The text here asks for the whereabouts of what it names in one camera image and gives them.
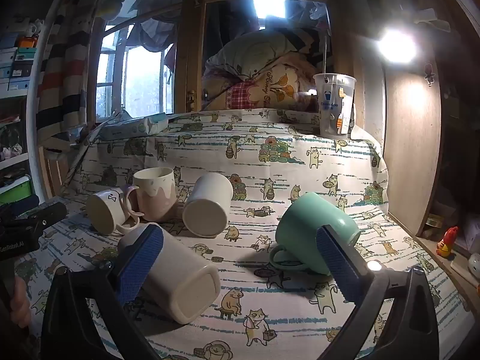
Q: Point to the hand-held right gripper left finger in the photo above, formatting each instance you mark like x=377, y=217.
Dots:
x=137, y=266

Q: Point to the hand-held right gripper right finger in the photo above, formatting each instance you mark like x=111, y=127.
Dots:
x=335, y=258

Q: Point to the green mug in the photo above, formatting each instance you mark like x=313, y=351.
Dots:
x=313, y=232

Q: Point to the tall white square cup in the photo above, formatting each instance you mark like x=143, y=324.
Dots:
x=176, y=281

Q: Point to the white cylindrical cup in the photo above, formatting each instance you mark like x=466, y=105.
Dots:
x=208, y=206

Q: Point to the clear plastic cup with straw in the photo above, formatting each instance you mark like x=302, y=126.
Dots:
x=333, y=101

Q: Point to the person's left hand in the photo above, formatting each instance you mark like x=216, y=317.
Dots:
x=18, y=303

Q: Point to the green storage bin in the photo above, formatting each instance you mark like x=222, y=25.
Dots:
x=14, y=189

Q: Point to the pink mug with white drip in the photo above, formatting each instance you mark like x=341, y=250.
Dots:
x=155, y=195

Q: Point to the red and yellow figurine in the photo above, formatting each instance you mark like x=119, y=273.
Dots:
x=446, y=243

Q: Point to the cat print tablecloth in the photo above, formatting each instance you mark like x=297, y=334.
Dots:
x=262, y=165

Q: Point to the wooden cabinet panel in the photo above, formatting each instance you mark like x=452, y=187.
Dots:
x=410, y=146

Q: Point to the white and teal box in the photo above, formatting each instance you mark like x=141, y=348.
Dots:
x=135, y=125

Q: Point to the stack of shoe boxes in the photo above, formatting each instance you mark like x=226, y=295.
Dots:
x=15, y=65

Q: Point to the striped curtain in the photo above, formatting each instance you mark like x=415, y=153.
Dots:
x=65, y=56

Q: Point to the bright lamp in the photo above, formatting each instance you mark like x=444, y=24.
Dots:
x=396, y=46

